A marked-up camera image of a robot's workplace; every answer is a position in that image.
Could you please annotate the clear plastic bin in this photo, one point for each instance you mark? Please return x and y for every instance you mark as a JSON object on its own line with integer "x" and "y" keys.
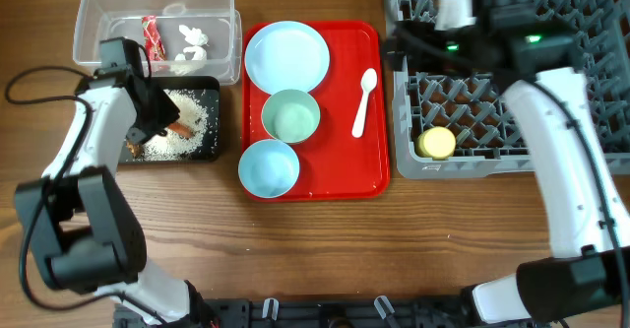
{"x": 183, "y": 37}

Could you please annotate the light blue bowl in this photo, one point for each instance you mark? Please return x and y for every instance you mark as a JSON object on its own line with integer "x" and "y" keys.
{"x": 268, "y": 168}

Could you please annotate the white plastic spoon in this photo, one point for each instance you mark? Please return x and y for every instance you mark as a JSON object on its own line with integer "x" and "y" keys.
{"x": 368, "y": 83}

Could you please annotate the white tissue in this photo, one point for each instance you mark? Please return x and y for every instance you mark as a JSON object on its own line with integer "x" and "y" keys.
{"x": 193, "y": 56}

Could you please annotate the brown food scrap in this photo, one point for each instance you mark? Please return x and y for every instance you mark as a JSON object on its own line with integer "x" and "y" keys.
{"x": 135, "y": 150}

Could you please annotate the black plastic tray bin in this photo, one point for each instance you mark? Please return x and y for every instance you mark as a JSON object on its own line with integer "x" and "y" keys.
{"x": 202, "y": 83}

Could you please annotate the white rice pile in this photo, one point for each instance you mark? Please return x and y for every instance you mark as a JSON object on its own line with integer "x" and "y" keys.
{"x": 199, "y": 112}

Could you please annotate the red snack wrapper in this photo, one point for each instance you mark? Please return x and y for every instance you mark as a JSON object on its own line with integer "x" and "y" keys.
{"x": 152, "y": 38}

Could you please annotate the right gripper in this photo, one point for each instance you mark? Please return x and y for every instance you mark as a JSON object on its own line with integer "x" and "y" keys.
{"x": 422, "y": 35}

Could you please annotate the green bowl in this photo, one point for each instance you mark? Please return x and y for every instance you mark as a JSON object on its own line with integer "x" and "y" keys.
{"x": 291, "y": 116}

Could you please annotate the yellow plastic cup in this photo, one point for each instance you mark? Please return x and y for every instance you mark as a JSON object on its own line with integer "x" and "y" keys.
{"x": 438, "y": 143}

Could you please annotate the grey dishwasher rack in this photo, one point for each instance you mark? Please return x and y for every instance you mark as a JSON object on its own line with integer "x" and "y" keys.
{"x": 488, "y": 139}

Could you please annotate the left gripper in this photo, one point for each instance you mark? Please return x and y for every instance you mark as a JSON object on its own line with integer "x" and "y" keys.
{"x": 168, "y": 113}

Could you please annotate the orange carrot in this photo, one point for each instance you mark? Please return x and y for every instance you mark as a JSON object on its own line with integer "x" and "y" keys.
{"x": 181, "y": 130}

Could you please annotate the red serving tray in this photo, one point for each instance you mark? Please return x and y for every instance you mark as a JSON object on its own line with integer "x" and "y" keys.
{"x": 333, "y": 164}

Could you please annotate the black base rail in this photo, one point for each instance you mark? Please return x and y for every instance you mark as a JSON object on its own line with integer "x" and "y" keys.
{"x": 380, "y": 312}

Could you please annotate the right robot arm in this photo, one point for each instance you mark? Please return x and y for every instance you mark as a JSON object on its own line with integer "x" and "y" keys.
{"x": 536, "y": 65}

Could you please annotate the light blue plate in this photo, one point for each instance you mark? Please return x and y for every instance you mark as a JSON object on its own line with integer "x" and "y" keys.
{"x": 287, "y": 55}

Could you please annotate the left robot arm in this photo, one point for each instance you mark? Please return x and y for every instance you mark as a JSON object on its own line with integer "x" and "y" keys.
{"x": 82, "y": 242}

